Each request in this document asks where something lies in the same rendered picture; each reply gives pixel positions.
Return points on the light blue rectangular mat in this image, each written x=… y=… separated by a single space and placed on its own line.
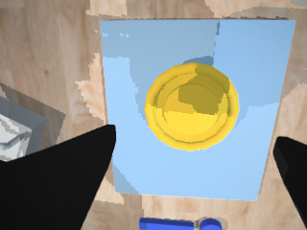
x=253 y=53

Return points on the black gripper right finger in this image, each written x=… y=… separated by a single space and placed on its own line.
x=290 y=157

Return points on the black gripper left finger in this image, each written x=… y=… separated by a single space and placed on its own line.
x=53 y=189

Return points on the yellow plate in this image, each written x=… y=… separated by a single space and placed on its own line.
x=192 y=106

